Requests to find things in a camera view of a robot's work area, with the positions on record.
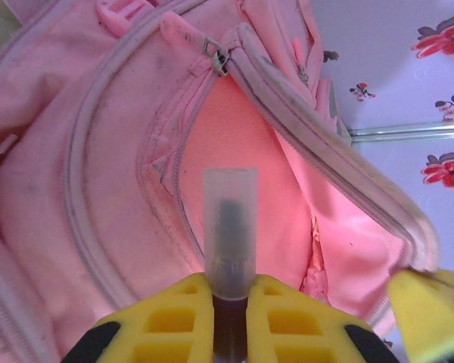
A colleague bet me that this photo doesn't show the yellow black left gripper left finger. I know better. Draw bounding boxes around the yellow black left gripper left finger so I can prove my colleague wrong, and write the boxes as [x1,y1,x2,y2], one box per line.
[62,274,216,363]

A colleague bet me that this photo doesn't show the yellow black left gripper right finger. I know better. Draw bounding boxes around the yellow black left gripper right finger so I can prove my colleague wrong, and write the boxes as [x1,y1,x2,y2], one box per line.
[247,274,402,363]

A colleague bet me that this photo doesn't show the purple pen with clear cap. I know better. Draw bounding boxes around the purple pen with clear cap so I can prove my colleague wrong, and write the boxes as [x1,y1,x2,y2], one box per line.
[201,166,259,363]

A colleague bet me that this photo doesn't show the pink school backpack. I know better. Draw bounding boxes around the pink school backpack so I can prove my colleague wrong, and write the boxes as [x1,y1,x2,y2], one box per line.
[0,0,440,363]

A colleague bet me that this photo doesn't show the aluminium corner post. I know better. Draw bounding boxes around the aluminium corner post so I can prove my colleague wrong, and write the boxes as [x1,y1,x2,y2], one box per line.
[350,123,454,144]

